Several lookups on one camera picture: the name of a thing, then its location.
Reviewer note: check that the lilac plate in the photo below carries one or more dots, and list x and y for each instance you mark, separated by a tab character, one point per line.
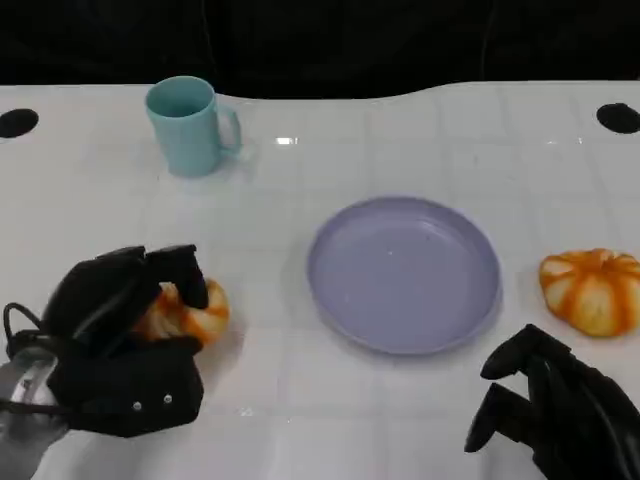
402	275

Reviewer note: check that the pale green mug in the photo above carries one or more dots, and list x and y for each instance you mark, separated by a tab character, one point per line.
187	142

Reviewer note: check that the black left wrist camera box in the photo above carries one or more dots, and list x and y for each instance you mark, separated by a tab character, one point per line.
125	395

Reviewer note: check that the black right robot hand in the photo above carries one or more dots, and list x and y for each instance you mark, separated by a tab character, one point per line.
580	415

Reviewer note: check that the black backdrop curtain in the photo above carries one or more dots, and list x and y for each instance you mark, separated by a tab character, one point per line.
320	40

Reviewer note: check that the black table grommet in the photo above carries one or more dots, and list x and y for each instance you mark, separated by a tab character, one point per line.
17	123
619	118

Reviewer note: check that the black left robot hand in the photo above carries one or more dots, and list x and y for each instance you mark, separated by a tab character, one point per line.
95	295

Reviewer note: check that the orange and white bread roll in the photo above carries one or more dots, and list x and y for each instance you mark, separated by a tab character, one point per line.
592	295
212	310

